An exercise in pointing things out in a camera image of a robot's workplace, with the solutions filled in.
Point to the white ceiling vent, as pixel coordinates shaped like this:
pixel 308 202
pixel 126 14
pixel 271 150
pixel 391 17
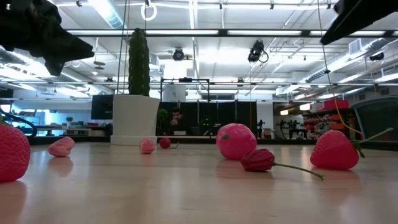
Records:
pixel 357 46

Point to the pink lumpy toy fruit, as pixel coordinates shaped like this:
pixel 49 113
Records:
pixel 61 147

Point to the background desk with clutter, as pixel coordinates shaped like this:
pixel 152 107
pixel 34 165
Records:
pixel 77 132

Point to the dark red toy pepper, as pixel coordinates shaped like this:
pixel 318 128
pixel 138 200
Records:
pixel 256 160

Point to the storage rack with bins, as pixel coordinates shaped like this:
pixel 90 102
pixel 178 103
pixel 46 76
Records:
pixel 326 123

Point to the small red toy cherry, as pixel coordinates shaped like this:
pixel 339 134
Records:
pixel 164 143

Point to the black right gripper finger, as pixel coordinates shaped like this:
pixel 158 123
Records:
pixel 342 4
pixel 357 21

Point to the white plant pot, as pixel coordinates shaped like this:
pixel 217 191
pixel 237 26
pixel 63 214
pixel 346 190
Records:
pixel 133 118

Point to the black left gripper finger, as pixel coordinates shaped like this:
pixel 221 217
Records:
pixel 71 49
pixel 56 67

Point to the black partition panels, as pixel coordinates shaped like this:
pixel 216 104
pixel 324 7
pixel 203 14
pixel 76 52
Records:
pixel 227 118

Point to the overhead light bar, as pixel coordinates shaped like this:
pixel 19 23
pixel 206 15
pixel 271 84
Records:
pixel 186 32

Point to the white cylinder column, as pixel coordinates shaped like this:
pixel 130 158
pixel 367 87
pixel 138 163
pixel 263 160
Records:
pixel 174 93

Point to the black table edge rail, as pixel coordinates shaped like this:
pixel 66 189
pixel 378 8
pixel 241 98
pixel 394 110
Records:
pixel 280 141

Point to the red toy strawberry green stem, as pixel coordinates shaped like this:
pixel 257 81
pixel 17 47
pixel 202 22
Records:
pixel 334 151

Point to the tall green cactus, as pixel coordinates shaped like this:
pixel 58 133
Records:
pixel 139 62

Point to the small green potted plant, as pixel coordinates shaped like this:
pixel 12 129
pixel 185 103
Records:
pixel 162 114

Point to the big round pink toy fruit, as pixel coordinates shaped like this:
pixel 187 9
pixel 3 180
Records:
pixel 234 141

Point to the black wall monitor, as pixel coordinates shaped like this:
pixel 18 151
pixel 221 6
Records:
pixel 102 107

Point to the black equipment table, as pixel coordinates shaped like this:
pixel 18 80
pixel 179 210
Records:
pixel 292 130

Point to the grey mesh office chair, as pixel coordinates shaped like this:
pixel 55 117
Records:
pixel 377 119

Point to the silver ceiling duct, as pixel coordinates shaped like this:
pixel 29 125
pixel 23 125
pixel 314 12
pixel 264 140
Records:
pixel 107 14

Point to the red storage bins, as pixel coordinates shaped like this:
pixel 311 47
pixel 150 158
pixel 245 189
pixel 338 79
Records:
pixel 335 104

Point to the round black ceiling lamp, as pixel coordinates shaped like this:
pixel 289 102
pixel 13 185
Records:
pixel 178 55

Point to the small pink toy raspberry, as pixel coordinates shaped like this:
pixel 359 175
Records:
pixel 147 146

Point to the small black ceiling lamp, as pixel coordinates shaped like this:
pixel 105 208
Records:
pixel 377 56

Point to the large red toy strawberry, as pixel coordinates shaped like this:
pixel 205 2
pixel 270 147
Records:
pixel 12 155

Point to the person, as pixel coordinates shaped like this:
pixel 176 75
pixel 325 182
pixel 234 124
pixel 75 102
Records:
pixel 178 119

